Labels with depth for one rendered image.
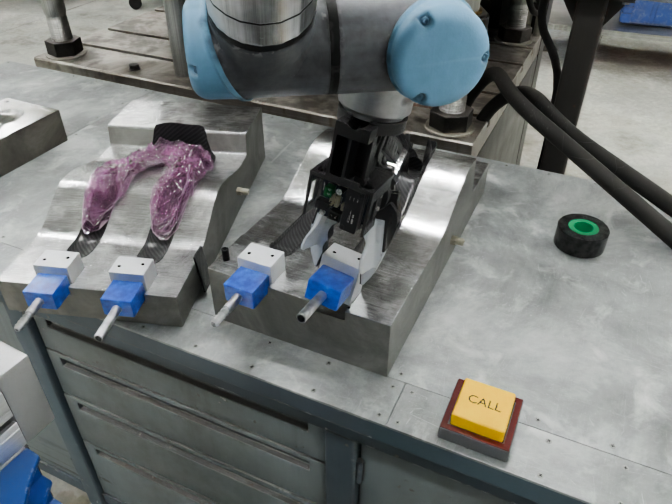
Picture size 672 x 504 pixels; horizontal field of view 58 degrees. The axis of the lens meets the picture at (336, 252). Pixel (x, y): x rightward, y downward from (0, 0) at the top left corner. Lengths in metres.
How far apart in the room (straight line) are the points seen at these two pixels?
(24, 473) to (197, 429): 0.51
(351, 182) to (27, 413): 0.37
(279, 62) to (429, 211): 0.51
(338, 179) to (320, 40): 0.19
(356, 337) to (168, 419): 0.49
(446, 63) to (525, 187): 0.77
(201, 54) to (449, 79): 0.18
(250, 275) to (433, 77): 0.41
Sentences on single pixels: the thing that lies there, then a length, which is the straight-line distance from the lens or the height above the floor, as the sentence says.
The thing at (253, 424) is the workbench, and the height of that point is 0.60.
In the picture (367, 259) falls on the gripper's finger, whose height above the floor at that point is 0.98.
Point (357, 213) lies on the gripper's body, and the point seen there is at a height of 1.05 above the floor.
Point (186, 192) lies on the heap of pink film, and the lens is 0.97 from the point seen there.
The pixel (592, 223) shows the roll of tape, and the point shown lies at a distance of 1.07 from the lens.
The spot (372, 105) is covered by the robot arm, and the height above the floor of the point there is 1.16.
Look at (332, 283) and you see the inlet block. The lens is 0.70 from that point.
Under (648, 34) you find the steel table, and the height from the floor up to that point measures 0.25.
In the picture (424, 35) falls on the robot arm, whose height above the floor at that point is 1.26.
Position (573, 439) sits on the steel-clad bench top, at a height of 0.80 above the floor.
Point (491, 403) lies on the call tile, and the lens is 0.73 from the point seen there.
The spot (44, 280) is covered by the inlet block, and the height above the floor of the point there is 0.87.
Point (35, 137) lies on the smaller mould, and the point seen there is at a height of 0.84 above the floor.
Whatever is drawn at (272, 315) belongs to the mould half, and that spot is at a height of 0.84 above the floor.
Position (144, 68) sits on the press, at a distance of 1.84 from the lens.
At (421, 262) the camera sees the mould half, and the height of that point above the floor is 0.89.
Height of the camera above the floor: 1.39
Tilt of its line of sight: 37 degrees down
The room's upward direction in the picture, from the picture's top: straight up
